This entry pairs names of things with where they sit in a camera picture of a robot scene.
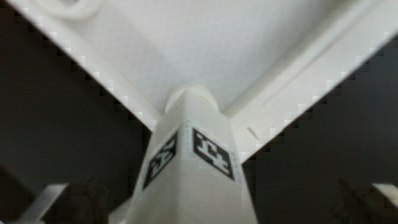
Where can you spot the white desk top tray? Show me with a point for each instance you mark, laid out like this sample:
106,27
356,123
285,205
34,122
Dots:
152,44

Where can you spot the white L-shaped fence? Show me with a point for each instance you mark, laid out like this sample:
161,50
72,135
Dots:
340,45

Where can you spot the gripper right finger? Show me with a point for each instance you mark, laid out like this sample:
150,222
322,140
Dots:
367,204

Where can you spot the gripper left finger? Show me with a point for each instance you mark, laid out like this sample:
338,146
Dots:
70,204

